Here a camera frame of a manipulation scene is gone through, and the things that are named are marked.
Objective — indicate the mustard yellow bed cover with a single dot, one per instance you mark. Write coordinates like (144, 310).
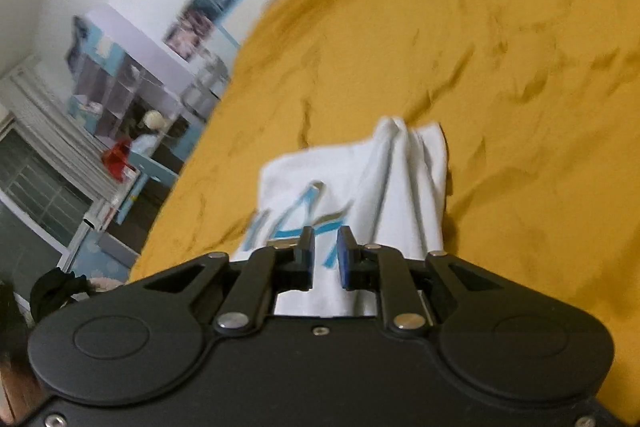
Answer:
(539, 103)

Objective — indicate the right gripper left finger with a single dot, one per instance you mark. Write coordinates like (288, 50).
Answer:
(235, 297)

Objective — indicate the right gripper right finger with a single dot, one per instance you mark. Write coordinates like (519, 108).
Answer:
(411, 295)

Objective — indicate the window with grille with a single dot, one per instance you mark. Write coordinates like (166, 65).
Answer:
(41, 213)

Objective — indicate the white pleated curtain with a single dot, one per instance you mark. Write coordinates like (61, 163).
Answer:
(41, 118)

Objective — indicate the metal bedside rack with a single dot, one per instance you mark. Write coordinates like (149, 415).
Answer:
(206, 90)

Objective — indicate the blue desk chair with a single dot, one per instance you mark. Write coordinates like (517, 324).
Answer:
(147, 169)

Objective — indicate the white printed t-shirt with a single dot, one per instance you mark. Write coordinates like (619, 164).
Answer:
(389, 189)

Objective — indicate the red bag on desk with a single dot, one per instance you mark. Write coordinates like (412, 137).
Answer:
(115, 159)

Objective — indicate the white cubby bookshelf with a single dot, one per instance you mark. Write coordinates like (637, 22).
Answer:
(119, 74)

